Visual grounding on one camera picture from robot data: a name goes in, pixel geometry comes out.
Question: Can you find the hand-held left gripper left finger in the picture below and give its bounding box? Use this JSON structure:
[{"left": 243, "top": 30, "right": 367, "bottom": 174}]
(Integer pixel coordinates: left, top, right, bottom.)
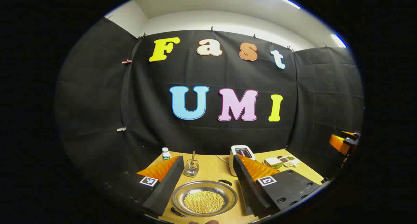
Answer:
[{"left": 98, "top": 156, "right": 185, "bottom": 218}]

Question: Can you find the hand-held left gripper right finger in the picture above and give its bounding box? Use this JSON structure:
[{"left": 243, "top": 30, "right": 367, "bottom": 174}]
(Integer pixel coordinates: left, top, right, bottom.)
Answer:
[{"left": 233, "top": 154, "right": 324, "bottom": 219}]

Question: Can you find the steel pot with black handles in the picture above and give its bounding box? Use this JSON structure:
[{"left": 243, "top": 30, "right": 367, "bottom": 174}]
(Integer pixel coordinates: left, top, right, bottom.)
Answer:
[{"left": 171, "top": 179, "right": 238, "bottom": 218}]

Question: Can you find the cream toaster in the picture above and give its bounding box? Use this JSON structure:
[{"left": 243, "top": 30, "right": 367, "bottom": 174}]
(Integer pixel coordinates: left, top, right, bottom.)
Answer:
[{"left": 229, "top": 145, "right": 256, "bottom": 176}]

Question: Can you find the large layer of soybeans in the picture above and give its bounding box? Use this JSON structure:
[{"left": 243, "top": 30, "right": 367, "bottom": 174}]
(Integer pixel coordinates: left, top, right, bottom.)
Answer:
[{"left": 183, "top": 190, "right": 225, "bottom": 214}]

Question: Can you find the white divided tray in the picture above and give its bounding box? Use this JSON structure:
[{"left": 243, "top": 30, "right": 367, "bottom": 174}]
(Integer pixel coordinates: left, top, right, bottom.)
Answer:
[{"left": 278, "top": 155, "right": 300, "bottom": 167}]

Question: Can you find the black backdrop cloth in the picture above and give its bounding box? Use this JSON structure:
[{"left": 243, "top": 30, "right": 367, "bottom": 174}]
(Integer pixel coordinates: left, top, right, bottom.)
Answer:
[{"left": 55, "top": 17, "right": 365, "bottom": 198}]

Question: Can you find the wire mesh utensil holder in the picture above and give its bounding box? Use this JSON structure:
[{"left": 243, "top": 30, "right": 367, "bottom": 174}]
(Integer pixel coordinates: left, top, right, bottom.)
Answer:
[{"left": 184, "top": 159, "right": 199, "bottom": 177}]

